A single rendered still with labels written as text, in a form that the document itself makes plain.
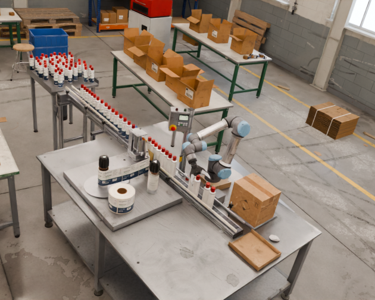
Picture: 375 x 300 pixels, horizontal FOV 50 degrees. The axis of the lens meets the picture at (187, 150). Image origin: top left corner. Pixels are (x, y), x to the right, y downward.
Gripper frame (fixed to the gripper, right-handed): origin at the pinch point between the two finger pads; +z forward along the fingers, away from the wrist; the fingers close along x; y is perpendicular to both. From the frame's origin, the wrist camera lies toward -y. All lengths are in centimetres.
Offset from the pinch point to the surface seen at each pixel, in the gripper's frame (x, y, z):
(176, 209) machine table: 27.0, 24.1, 6.9
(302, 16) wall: -335, 455, -377
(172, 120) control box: 3, 10, -62
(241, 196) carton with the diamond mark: -25.6, 20.8, 17.4
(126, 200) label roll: 57, -9, -6
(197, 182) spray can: 2.9, 20.2, -6.9
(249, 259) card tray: -12, 2, 65
